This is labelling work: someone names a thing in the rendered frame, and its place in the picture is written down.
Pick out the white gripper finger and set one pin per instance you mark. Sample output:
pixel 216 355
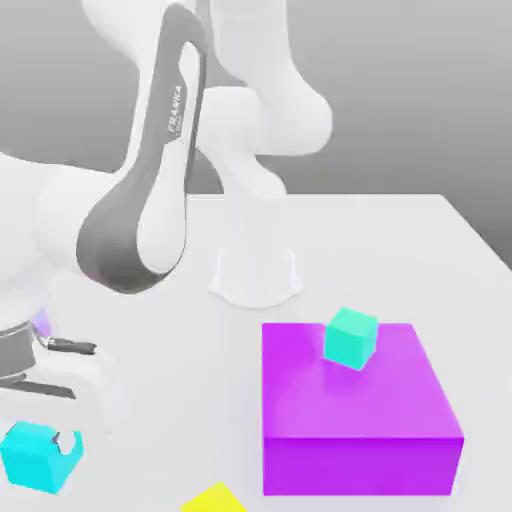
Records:
pixel 68 447

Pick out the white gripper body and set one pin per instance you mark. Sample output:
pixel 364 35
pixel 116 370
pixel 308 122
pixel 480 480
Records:
pixel 48 390

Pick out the small cyan cube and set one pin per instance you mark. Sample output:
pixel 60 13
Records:
pixel 28 460

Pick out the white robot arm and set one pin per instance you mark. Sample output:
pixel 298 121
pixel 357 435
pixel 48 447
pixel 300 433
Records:
pixel 160 168

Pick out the small yellow cube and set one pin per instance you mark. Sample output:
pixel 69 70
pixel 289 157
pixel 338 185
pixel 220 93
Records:
pixel 214 500

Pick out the small turquoise cube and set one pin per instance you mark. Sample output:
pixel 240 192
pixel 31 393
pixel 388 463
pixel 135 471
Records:
pixel 348 340

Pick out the large purple box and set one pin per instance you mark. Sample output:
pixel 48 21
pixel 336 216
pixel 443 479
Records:
pixel 360 420

